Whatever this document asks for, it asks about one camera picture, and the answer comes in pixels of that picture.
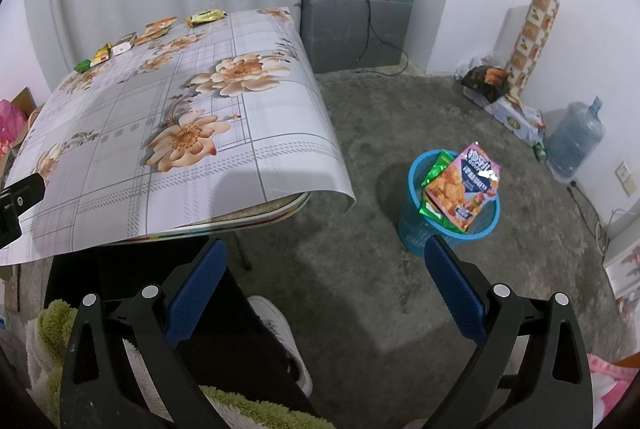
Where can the floral tablecloth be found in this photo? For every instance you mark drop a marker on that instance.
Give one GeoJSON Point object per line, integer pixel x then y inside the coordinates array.
{"type": "Point", "coordinates": [125, 149]}

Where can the brown white tissue pack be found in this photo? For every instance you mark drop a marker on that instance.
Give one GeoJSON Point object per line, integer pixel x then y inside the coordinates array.
{"type": "Point", "coordinates": [125, 41]}

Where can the orange yellow snack packet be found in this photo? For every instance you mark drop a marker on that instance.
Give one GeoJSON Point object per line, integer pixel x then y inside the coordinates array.
{"type": "Point", "coordinates": [155, 29]}

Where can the green white fluffy cloth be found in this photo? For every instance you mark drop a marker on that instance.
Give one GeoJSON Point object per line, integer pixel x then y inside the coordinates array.
{"type": "Point", "coordinates": [50, 324]}

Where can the small green snack packet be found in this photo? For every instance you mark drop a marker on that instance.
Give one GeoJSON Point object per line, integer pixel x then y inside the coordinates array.
{"type": "Point", "coordinates": [82, 65]}

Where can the pink biscuit snack bag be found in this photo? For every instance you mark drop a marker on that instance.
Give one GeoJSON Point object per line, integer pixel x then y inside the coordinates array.
{"type": "Point", "coordinates": [465, 194]}

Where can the person's black trouser leg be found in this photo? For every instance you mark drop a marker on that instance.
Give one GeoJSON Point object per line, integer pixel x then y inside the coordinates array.
{"type": "Point", "coordinates": [225, 334]}

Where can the blue mesh trash basket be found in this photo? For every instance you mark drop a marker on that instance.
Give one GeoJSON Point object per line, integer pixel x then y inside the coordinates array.
{"type": "Point", "coordinates": [415, 229]}

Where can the dark printed bag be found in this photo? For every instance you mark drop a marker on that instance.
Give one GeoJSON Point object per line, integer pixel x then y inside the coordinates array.
{"type": "Point", "coordinates": [485, 81]}

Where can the person's white shoe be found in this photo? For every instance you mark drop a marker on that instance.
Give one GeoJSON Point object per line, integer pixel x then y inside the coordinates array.
{"type": "Point", "coordinates": [280, 334]}

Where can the yellow green snack packet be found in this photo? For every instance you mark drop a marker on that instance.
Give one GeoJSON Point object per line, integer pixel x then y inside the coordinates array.
{"type": "Point", "coordinates": [205, 16]}

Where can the pink cloth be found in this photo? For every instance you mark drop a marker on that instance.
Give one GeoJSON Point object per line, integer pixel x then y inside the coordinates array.
{"type": "Point", "coordinates": [610, 374]}

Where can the pink plastic bag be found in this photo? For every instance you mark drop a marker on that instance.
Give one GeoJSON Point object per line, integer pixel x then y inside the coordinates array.
{"type": "Point", "coordinates": [10, 121]}

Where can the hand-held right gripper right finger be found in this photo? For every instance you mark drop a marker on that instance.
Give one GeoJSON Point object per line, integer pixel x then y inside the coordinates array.
{"type": "Point", "coordinates": [455, 291]}

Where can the large green snack bag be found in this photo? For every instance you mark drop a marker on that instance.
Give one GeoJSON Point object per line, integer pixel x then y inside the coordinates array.
{"type": "Point", "coordinates": [436, 166]}

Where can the white printed box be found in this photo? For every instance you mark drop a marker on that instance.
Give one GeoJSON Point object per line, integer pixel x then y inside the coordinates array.
{"type": "Point", "coordinates": [515, 116]}

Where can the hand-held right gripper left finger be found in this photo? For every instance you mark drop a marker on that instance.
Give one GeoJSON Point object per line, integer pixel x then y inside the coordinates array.
{"type": "Point", "coordinates": [195, 291]}

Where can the blue water jug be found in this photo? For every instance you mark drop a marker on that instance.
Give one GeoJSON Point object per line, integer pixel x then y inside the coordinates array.
{"type": "Point", "coordinates": [575, 139]}

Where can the patterned cardboard box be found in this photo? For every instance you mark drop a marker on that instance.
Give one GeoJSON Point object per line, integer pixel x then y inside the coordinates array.
{"type": "Point", "coordinates": [535, 39]}

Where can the grey cabinet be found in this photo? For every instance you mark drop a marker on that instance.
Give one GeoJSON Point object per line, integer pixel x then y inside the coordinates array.
{"type": "Point", "coordinates": [345, 34]}

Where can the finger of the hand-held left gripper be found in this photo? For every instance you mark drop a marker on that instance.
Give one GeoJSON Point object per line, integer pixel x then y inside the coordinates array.
{"type": "Point", "coordinates": [9, 226]}
{"type": "Point", "coordinates": [22, 194]}

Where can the wall socket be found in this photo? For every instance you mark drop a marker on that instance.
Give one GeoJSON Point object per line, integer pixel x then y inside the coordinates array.
{"type": "Point", "coordinates": [624, 176]}

